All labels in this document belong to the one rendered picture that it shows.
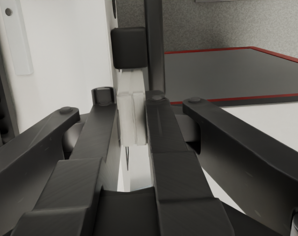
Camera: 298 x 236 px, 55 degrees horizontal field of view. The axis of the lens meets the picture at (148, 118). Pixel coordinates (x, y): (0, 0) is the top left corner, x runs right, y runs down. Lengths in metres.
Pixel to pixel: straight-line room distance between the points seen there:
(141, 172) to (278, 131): 0.20
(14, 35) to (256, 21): 1.02
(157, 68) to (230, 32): 0.98
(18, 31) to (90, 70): 0.11
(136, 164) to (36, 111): 0.16
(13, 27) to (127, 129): 0.16
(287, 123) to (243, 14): 0.80
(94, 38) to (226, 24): 1.00
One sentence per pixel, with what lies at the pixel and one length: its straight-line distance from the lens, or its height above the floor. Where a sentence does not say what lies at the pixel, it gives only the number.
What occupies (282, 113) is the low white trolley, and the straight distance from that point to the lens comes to 0.42.
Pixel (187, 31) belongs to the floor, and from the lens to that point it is 1.13.
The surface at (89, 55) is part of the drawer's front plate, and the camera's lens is 0.19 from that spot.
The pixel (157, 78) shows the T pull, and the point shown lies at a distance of 0.20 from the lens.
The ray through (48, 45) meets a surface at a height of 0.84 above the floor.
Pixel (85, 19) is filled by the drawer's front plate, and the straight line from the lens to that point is 0.18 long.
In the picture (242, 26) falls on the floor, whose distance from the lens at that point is 1.18.
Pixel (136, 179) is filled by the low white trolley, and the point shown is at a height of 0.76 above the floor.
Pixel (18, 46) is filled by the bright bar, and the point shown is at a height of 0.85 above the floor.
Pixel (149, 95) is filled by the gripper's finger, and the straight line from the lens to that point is 0.17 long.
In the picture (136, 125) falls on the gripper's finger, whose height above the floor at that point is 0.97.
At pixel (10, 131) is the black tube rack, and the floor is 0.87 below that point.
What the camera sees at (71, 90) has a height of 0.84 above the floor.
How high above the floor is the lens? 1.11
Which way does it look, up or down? 70 degrees down
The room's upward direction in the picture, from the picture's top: 173 degrees clockwise
